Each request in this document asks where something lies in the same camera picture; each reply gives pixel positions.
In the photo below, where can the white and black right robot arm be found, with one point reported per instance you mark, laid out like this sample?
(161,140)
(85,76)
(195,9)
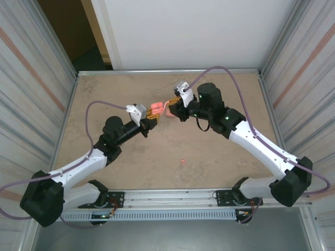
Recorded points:
(261,149)

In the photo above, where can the small circuit board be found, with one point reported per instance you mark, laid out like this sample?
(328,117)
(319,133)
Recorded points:
(244,213)
(102,216)

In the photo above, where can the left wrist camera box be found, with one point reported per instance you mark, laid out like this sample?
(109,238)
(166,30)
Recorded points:
(137,113)

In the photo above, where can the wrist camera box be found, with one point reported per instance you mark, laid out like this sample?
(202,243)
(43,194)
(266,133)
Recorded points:
(137,113)
(186,95)

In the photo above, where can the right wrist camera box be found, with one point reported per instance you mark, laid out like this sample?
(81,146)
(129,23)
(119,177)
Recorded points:
(186,95)

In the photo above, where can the thin aluminium table rail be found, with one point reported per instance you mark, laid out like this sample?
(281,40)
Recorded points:
(157,72)

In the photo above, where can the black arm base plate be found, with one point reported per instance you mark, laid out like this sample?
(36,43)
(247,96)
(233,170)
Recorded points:
(117,198)
(222,196)

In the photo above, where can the wide aluminium mounting rail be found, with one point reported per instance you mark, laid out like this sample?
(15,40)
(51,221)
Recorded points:
(170,198)

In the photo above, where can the white door frame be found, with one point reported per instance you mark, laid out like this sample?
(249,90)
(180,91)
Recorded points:
(107,31)

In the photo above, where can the aluminium corner post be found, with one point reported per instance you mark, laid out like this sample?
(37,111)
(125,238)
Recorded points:
(53,39)
(285,39)

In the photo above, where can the striped enclosure side panel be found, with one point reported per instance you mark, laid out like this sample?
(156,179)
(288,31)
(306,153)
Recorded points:
(21,104)
(314,91)

